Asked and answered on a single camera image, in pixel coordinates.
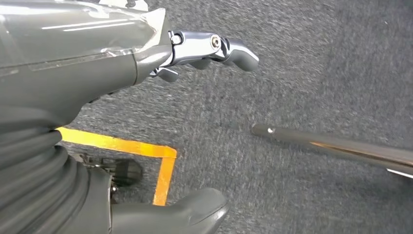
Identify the steel workbench table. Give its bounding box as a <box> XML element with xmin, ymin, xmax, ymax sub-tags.
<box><xmin>251</xmin><ymin>123</ymin><xmax>413</xmax><ymax>179</ymax></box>

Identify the yellow floor tape square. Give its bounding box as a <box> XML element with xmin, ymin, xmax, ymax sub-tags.
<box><xmin>56</xmin><ymin>126</ymin><xmax>178</xmax><ymax>207</ymax></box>

